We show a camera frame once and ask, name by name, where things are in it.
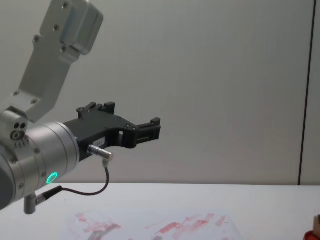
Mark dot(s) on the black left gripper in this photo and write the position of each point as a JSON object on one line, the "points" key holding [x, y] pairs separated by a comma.
{"points": [[100, 128]]}

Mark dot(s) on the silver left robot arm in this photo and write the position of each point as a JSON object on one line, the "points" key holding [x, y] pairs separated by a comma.
{"points": [[50, 145]]}

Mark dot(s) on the clear sheet with red smears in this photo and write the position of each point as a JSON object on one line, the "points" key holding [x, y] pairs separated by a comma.
{"points": [[175, 225]]}

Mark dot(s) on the small brown block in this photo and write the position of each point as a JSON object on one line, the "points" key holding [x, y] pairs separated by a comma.
{"points": [[317, 223]]}

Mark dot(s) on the small red object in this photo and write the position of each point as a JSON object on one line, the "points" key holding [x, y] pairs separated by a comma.
{"points": [[312, 236]]}

